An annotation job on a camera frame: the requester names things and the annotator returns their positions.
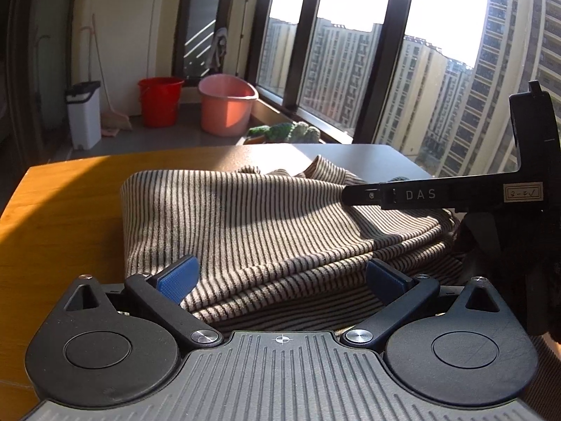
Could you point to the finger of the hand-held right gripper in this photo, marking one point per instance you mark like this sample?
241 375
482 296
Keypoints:
359 195

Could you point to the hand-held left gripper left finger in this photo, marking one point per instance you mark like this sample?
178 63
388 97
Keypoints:
177 278

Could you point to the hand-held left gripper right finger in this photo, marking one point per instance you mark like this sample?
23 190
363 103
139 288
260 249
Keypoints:
385 278

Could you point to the striped knit sweater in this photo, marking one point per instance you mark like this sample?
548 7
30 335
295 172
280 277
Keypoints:
241 228

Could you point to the pale green cactus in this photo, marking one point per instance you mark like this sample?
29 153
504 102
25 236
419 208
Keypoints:
307 132

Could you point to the bright green cactus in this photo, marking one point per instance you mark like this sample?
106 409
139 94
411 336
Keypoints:
282 131

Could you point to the pink plastic basin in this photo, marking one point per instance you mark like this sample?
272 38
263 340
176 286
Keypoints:
223 109

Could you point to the red plastic bucket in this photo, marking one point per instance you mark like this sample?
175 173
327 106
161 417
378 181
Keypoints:
160 105

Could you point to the white trash bin black lid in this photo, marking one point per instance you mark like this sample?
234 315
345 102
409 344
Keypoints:
83 123

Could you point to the person's knit clothing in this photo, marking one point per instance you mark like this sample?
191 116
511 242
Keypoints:
545 377

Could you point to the grey hanging cloth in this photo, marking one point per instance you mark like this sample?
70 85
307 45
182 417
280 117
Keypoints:
217 50

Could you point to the dark glass door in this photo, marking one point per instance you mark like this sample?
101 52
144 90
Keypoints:
201 26

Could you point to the black window frame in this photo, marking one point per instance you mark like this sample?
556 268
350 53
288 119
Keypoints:
307 30

